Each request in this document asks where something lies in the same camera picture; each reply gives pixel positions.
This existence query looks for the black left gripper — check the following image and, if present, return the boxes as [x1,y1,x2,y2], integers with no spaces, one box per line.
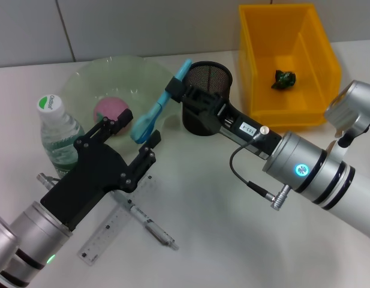
[40,108,163,232]

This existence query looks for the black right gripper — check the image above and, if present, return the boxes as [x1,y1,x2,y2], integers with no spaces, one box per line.
[165,76,284,161]

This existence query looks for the blue scissors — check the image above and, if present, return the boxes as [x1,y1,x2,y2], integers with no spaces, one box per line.
[130,59,194,144]

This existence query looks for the pink toy peach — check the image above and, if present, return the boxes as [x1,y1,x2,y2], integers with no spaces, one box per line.
[93,96,129,136]

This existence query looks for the clear green-label water bottle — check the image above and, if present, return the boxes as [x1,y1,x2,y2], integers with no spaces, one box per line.
[37,94,86,179]

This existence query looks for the green plastic wrapper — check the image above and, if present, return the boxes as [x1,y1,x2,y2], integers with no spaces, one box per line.
[270,69,296,91]

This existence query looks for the black mesh pen holder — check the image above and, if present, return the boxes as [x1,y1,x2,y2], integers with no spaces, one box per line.
[181,61,234,137]

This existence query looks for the green wavy glass fruit bowl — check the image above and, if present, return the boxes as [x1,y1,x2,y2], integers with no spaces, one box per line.
[60,55,182,154]

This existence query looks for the grey transparent pen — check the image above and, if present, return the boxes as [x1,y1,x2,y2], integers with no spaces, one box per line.
[111,191,180,251]

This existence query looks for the clear plastic ruler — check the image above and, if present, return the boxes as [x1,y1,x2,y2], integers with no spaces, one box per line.
[76,175,157,266]

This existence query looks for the yellow plastic bin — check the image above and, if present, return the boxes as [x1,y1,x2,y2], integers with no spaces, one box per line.
[238,2,343,133]

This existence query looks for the right arm cable with plug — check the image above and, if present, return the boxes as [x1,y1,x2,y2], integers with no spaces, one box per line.
[229,125,292,211]

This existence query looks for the arm cable with plug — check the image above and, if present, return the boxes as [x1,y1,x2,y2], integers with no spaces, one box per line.
[229,125,292,211]
[37,172,62,192]

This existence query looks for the left arm cable with plug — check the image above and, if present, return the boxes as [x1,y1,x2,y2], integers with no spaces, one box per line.
[37,172,62,192]

